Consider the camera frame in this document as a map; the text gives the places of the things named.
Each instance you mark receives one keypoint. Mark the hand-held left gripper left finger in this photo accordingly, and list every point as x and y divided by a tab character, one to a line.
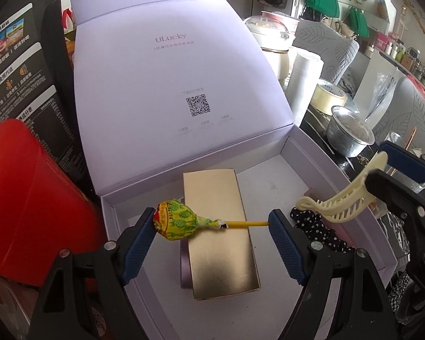
138	246

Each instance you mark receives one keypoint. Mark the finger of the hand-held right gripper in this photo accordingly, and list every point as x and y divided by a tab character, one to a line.
396	194
407	161

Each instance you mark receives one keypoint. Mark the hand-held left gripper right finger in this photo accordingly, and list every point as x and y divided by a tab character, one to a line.
285	246

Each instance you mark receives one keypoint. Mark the yellow lollipop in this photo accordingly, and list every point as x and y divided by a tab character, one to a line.
173	219

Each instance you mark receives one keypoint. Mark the cream hair clip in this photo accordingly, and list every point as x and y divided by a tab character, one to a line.
347	194

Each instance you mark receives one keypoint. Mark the gold cardboard box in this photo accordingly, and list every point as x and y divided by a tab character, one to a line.
216	255

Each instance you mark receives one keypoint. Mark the lavender gift box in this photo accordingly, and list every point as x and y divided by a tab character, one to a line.
163	78

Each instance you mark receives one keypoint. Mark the wooden stir stick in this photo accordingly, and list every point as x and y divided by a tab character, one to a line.
411	136

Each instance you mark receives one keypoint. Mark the black white checked scrunchie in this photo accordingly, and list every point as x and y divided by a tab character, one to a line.
400	290

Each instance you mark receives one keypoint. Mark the black polka-dot scrunchie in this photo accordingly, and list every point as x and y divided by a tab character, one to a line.
315	225

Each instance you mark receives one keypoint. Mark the grey leaf-pattern chair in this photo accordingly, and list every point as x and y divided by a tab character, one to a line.
414	109
326	49

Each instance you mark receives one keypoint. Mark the metal bowl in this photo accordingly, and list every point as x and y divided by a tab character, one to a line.
347	134

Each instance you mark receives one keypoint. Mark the clear plastic bag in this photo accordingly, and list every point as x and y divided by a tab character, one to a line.
382	95

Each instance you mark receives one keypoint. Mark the clear tape roll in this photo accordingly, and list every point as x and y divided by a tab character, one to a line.
327	97

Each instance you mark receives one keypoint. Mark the row of bottles on shelf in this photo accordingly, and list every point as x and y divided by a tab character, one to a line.
407	56

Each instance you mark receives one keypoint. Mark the red canister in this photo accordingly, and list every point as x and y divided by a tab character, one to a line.
39	202

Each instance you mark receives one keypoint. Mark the white plastic bag roll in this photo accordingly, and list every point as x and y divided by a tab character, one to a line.
302	88

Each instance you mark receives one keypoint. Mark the cream mini cooker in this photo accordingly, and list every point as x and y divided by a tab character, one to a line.
269	42

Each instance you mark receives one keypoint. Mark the black oat bag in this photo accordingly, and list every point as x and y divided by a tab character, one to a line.
21	60

